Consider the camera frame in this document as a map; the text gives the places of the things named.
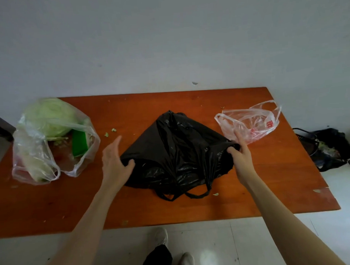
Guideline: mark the person's right hand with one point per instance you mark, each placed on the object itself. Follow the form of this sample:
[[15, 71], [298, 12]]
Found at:
[[243, 163]]

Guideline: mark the person's left hand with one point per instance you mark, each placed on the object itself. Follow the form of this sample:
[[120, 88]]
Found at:
[[116, 167]]

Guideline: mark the clear vegetable bag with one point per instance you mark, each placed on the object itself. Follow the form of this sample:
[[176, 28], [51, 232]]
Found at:
[[86, 128]]

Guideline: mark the large black plastic bag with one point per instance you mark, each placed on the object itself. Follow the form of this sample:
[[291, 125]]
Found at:
[[178, 148]]

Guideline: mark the green cabbage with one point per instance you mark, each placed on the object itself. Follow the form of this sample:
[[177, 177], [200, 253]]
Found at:
[[48, 118]]

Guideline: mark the person's right forearm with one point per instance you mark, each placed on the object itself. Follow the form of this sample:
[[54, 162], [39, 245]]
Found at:
[[287, 224]]

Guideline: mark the person's left forearm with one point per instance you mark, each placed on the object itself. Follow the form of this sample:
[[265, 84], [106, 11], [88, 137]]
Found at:
[[84, 231]]

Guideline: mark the person's white right shoe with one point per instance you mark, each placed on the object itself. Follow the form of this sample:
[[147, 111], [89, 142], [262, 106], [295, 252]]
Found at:
[[185, 262]]

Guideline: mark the brown wooden table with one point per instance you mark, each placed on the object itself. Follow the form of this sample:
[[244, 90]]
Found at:
[[191, 101]]

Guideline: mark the black trash bag bin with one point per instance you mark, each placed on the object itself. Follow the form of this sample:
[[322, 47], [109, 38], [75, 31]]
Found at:
[[335, 142]]

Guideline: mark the small clear plastic bag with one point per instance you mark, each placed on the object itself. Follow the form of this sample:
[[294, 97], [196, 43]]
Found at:
[[23, 142]]

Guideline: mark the black trouser leg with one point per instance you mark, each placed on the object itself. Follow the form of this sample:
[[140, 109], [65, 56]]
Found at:
[[158, 259]]

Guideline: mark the dark wooden furniture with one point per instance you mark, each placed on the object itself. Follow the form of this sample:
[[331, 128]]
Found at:
[[1, 127]]

